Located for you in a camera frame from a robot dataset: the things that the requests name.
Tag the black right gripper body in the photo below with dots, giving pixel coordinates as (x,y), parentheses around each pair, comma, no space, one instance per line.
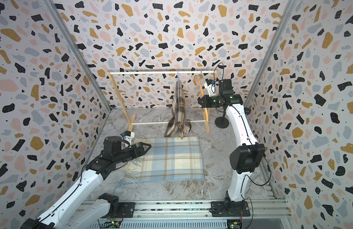
(213,102)

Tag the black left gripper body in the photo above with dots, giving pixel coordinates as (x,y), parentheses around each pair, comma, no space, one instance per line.
(127,154)

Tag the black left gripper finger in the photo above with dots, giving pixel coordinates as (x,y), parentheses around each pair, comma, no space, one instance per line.
(143,146)
(139,154)

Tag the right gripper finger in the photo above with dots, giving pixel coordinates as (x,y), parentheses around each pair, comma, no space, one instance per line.
(200,98)
(202,103)

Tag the light blue wire hanger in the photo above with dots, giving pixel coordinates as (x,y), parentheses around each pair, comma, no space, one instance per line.
(178,94)

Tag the brown plaid scarf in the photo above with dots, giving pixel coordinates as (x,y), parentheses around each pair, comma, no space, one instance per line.
(178,125)

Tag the blue plaid scarf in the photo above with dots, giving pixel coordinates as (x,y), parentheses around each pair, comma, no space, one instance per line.
(169,159)

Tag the orange wooden hanger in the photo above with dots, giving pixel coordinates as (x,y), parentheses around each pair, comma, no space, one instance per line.
(197,81)

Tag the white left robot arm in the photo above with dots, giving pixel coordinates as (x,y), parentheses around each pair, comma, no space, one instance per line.
(60,215)

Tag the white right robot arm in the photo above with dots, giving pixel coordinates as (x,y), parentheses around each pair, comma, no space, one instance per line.
(243,160)

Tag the black microphone on stand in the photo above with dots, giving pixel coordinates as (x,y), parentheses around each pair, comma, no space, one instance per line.
(235,115)

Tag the wooden clothes rack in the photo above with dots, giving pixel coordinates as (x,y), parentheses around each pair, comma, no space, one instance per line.
(154,89)

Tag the green circuit board left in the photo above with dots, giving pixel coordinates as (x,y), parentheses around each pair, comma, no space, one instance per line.
(110,223)

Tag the green circuit board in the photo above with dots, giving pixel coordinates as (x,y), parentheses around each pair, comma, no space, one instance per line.
(234,224)
(110,223)

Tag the aluminium corner profile left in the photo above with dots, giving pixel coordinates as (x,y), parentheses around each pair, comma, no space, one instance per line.
(53,12)

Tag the aluminium corner profile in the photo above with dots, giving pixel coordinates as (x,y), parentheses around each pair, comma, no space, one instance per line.
(272,47)
(53,12)

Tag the green circuit board right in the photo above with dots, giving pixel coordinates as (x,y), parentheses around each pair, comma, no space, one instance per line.
(234,224)

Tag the aluminium corner profile right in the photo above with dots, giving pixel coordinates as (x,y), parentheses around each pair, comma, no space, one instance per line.
(272,47)

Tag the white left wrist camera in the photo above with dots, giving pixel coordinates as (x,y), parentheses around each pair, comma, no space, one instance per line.
(128,136)

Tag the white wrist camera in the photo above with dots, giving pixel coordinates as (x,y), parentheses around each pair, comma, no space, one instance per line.
(210,87)
(128,136)

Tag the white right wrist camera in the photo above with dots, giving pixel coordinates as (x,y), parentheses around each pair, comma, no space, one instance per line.
(210,87)

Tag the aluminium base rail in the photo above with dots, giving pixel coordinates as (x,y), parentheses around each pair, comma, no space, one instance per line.
(197,214)

